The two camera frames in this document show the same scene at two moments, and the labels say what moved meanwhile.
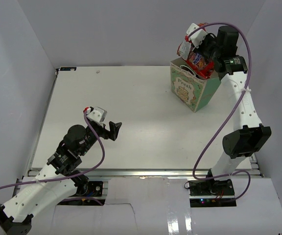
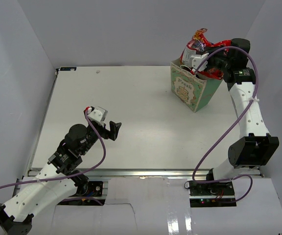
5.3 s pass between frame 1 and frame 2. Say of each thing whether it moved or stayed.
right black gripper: moved
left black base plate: stayed
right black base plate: stayed
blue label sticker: stayed
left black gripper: stayed
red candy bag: moved
